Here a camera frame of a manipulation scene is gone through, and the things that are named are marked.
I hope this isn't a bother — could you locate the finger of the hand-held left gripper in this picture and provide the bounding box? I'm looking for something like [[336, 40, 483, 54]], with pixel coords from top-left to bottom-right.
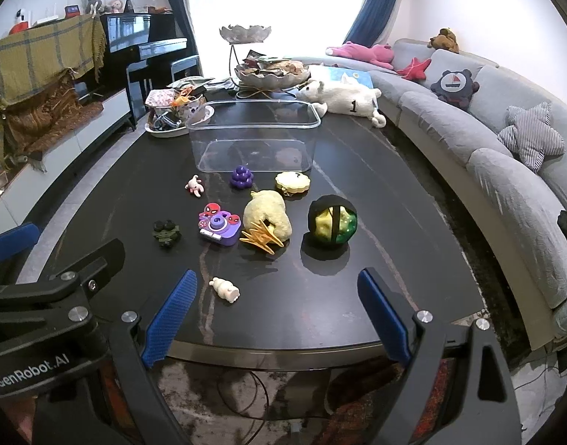
[[0, 222, 41, 283], [0, 238, 126, 332]]

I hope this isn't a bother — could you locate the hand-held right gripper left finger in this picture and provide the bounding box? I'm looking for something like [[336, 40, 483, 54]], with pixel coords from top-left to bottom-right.
[[33, 268, 198, 445]]

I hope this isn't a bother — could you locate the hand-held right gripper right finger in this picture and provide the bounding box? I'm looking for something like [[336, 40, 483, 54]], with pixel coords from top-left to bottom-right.
[[358, 267, 523, 445]]

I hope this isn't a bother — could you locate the purple toy camera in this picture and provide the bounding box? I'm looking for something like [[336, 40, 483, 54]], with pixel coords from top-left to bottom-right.
[[198, 202, 243, 246]]

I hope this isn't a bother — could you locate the black and green ball toy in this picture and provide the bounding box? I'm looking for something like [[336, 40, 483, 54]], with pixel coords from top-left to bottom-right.
[[308, 193, 358, 246]]

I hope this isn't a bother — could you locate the yellow plush chick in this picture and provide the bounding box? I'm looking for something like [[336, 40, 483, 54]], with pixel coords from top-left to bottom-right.
[[239, 189, 294, 255]]

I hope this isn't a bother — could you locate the purple grape toy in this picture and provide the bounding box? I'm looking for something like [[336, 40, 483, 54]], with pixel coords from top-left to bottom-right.
[[230, 165, 255, 191]]

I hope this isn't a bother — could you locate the yellow cookie-shaped bunny pendant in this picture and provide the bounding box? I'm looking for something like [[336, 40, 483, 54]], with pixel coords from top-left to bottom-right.
[[275, 171, 309, 195]]

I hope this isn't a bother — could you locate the clear plastic box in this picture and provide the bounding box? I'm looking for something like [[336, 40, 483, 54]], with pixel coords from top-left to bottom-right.
[[186, 99, 322, 174]]

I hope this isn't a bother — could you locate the black marble desktop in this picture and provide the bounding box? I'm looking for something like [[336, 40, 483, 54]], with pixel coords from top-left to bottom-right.
[[15, 88, 490, 372]]

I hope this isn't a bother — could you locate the small white figure toy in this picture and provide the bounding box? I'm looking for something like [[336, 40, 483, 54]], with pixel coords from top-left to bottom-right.
[[209, 277, 241, 303]]

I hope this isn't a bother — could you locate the dark green toy tank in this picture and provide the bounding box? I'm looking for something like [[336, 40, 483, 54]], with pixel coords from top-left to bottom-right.
[[153, 219, 182, 248]]

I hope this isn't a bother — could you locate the dark mottled rug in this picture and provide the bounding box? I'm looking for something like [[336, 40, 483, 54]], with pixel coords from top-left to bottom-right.
[[158, 116, 562, 445]]

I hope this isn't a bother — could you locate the white low cabinet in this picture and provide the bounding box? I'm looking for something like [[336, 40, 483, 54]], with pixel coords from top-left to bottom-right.
[[0, 86, 137, 223]]

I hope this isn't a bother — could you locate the brown patterned cloth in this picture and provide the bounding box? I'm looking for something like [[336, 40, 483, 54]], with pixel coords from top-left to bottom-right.
[[0, 72, 103, 154]]

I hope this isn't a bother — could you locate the white plate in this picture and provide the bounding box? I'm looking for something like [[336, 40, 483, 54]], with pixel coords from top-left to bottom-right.
[[145, 104, 216, 139]]

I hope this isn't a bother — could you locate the patterned pink pouch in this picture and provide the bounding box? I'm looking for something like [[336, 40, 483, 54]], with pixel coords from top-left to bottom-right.
[[145, 88, 178, 108]]

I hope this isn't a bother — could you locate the patterned ceramic mug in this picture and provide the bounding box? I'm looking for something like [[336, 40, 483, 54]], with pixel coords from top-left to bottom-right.
[[175, 97, 208, 123]]

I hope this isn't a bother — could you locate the grey curved sofa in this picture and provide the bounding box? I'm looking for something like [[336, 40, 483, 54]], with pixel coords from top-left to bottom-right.
[[283, 38, 567, 348]]

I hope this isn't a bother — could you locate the yellow plaid blanket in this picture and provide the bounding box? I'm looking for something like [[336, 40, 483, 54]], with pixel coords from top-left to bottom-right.
[[0, 14, 107, 168]]

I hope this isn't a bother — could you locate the crumpled grey-green bag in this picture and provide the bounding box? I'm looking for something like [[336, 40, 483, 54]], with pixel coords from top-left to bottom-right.
[[168, 76, 238, 93]]

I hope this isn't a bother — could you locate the black piano bench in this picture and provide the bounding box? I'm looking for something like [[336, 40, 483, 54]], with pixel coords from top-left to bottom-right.
[[170, 55, 202, 84]]

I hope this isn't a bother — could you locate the red and white figure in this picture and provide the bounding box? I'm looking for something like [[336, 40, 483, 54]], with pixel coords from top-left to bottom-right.
[[8, 8, 29, 35]]

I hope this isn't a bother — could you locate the white router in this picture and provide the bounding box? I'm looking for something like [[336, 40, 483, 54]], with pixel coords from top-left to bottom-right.
[[33, 4, 62, 24]]

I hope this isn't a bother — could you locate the white plush sheep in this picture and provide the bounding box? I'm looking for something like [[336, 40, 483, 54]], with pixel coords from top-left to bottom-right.
[[296, 75, 387, 128]]

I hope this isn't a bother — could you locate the black piano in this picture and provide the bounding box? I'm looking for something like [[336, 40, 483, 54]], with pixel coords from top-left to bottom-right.
[[100, 11, 189, 123]]

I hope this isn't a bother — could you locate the striped star pillow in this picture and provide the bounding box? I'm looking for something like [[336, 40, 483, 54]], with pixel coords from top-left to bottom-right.
[[498, 102, 566, 174]]

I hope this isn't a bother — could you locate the navy sailboat cushion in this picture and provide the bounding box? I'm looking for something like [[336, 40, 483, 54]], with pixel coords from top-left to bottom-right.
[[430, 69, 480, 111]]

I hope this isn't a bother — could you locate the blue box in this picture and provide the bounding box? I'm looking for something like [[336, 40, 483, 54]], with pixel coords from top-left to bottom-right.
[[321, 66, 374, 89]]

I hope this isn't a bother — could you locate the red star pillow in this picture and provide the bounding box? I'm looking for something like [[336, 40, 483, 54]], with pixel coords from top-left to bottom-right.
[[395, 57, 432, 80]]

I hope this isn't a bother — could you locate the pile of snack packets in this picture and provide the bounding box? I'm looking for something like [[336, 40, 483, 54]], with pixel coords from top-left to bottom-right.
[[239, 50, 307, 79]]

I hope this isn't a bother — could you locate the pink plush toy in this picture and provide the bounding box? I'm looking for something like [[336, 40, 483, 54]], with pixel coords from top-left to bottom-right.
[[326, 41, 395, 69]]

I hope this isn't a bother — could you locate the blue curtain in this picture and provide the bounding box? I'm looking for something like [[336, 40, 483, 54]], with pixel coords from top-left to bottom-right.
[[344, 0, 407, 45], [159, 0, 201, 79]]

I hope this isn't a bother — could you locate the two-tier silver bowl stand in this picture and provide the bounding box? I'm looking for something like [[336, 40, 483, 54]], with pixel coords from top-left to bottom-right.
[[219, 23, 312, 100]]

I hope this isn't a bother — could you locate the brown plush dog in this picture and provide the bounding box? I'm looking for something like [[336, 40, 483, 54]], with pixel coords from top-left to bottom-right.
[[427, 28, 460, 54]]

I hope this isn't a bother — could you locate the white sheer curtain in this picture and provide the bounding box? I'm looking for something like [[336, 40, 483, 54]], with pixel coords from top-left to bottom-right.
[[182, 0, 381, 79]]

